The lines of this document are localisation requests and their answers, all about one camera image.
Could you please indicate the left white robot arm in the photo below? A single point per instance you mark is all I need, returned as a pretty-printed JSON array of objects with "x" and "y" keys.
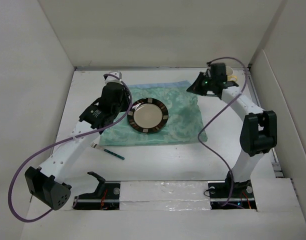
[{"x": 47, "y": 181}]

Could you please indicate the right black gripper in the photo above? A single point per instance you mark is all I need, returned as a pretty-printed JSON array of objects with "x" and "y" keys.
[{"x": 196, "y": 87}]

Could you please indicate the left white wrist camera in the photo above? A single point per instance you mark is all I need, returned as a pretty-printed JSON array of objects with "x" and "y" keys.
[{"x": 113, "y": 77}]

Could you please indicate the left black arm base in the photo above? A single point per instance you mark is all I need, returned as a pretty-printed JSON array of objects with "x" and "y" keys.
[{"x": 105, "y": 197}]

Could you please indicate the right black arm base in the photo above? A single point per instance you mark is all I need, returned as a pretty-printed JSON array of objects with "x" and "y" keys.
[{"x": 228, "y": 195}]

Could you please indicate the dark rimmed cream plate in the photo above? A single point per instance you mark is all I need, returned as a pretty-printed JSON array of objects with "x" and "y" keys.
[{"x": 148, "y": 115}]

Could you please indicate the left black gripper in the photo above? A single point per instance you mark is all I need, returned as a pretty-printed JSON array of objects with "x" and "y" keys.
[{"x": 127, "y": 101}]

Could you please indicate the fork with teal handle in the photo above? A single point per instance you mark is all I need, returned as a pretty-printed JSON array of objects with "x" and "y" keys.
[{"x": 98, "y": 147}]

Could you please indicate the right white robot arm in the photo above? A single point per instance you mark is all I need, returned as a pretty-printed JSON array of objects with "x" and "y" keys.
[{"x": 259, "y": 129}]

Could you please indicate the yellow cup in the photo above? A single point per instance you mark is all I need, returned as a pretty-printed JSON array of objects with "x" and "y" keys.
[{"x": 230, "y": 74}]

